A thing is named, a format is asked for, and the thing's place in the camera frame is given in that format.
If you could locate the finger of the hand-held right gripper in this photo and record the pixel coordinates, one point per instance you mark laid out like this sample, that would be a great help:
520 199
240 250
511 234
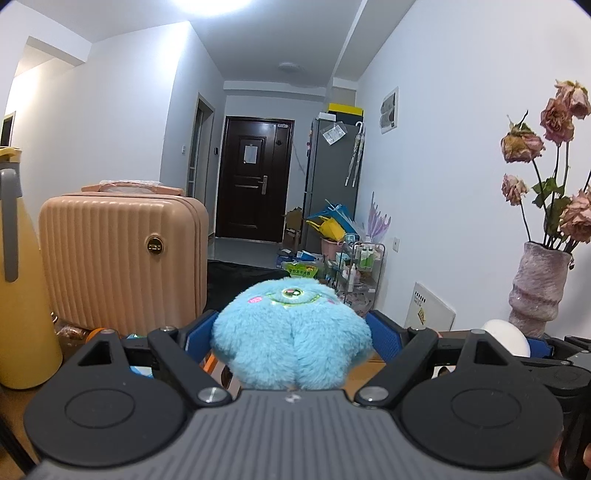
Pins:
540 347
579 345

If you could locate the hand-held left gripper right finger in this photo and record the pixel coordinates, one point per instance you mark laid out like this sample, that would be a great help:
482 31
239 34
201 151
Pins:
388 339

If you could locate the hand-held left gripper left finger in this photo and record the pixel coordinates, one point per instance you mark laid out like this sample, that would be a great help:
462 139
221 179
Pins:
196 337

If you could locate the white round sponge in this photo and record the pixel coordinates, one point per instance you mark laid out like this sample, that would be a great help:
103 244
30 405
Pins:
505 334

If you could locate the blue furry plush toy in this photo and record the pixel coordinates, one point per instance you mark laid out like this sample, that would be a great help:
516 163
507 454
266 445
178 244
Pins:
286 341

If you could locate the white board with yellow label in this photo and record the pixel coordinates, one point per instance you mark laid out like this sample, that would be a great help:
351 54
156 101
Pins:
429 307

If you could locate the pink textured vase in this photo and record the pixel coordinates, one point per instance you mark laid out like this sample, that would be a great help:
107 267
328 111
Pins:
540 286

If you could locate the black duffel bag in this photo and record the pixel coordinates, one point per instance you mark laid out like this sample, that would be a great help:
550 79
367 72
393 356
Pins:
231 281

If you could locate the metal rolling cart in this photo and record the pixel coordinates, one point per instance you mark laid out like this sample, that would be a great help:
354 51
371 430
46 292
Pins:
364 277

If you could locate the pink bucket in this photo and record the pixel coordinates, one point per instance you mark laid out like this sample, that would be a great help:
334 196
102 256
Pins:
331 249

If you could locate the pink ribbed suitcase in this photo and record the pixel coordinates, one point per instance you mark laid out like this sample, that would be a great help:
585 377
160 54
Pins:
115 263

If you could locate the green pet food bag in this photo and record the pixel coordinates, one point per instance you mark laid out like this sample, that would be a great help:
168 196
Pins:
300 270

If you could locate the purple wing decoration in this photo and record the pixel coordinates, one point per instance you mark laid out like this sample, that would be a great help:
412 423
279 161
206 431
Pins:
378 221

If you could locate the brown snack packet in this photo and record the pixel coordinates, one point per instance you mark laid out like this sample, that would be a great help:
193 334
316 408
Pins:
71 331

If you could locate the blue paper bag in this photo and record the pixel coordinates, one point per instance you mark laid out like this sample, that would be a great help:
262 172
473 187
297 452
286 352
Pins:
334 211

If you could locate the open brown cardboard box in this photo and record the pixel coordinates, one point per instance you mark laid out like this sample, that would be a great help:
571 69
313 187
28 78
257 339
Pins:
292 228

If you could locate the dark brown entrance door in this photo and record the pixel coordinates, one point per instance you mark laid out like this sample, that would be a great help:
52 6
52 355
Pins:
254 198

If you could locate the grey refrigerator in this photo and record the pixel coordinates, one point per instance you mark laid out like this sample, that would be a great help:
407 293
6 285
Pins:
328 184

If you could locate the pink cloth bundle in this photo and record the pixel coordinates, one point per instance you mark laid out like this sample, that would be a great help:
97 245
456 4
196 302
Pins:
129 183

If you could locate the yellow thermos bottle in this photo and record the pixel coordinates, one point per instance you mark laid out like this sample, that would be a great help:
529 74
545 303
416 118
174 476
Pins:
27 300

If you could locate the white folded umbrella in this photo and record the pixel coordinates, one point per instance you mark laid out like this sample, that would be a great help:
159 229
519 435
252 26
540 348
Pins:
352 161
360 147

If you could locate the interior glass door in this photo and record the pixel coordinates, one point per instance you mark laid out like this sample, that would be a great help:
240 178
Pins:
198 147

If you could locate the clear plastic bag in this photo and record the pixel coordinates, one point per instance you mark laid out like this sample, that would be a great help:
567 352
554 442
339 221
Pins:
333 134

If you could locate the bunch of dried roses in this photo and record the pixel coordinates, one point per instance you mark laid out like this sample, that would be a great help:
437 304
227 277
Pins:
558 115

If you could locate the yellow and black box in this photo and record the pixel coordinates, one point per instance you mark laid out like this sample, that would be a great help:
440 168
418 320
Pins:
346 110

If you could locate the round ceiling lamp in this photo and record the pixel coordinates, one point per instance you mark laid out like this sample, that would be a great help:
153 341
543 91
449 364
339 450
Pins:
290 68

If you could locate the bright ceiling light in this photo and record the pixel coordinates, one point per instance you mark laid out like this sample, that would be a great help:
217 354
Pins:
212 7

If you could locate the white wall electrical panel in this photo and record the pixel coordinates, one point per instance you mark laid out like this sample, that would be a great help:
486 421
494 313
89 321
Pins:
389 110

